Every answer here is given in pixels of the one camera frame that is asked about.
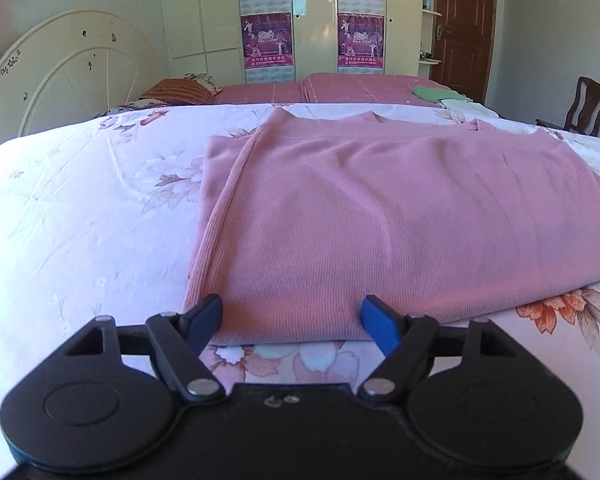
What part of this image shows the cream corner shelf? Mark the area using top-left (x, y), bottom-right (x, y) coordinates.
top-left (419, 0), bottom-right (445, 66)

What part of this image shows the dark wooden chair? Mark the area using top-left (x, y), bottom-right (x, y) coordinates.
top-left (536, 76), bottom-right (600, 137)

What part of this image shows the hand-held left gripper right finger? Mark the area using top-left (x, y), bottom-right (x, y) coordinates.
top-left (357, 296), bottom-right (519, 401)

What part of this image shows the cream wardrobe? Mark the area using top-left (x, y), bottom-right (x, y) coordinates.
top-left (161, 0), bottom-right (444, 86)

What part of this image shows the white folded cloth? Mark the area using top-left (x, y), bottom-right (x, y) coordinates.
top-left (437, 97), bottom-right (499, 120)

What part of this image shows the pink sweater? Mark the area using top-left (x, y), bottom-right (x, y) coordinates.
top-left (182, 107), bottom-right (600, 347)

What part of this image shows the pink striped bed cover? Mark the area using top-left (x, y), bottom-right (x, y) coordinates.
top-left (212, 72), bottom-right (454, 109)

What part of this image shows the cream round headboard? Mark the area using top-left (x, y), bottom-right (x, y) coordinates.
top-left (0, 9), bottom-right (169, 137)

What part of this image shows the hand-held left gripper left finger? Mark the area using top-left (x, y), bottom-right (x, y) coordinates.
top-left (64, 294), bottom-right (226, 404)

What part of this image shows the green folded cloth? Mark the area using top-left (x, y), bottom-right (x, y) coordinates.
top-left (412, 85), bottom-right (466, 102)

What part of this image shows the floral white bed sheet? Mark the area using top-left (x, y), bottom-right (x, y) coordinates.
top-left (0, 102), bottom-right (600, 476)

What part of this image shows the floral patterned pillow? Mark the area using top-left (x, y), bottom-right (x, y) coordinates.
top-left (95, 99), bottom-right (174, 120)

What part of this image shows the brown wooden door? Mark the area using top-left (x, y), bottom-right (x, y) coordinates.
top-left (430, 0), bottom-right (497, 103)

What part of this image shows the orange brown pillow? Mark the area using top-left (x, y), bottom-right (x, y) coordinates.
top-left (140, 78), bottom-right (220, 106)

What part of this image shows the patterned pillow with tassels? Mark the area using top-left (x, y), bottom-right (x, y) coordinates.
top-left (182, 72), bottom-right (224, 94)

